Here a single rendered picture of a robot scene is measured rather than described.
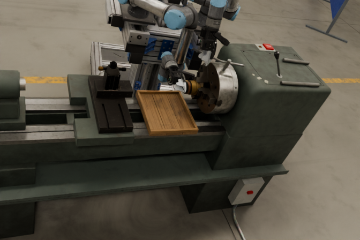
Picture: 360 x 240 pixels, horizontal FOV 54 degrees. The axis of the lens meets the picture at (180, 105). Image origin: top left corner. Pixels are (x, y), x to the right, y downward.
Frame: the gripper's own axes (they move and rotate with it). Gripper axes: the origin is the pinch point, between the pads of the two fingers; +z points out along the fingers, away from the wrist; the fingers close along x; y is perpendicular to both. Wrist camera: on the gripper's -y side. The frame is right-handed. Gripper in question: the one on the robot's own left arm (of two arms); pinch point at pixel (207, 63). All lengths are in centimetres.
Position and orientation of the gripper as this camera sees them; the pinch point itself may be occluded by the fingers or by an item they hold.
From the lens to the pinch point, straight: 190.0
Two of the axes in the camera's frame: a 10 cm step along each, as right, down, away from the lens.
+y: -9.1, 0.1, -4.1
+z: -1.9, 8.8, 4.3
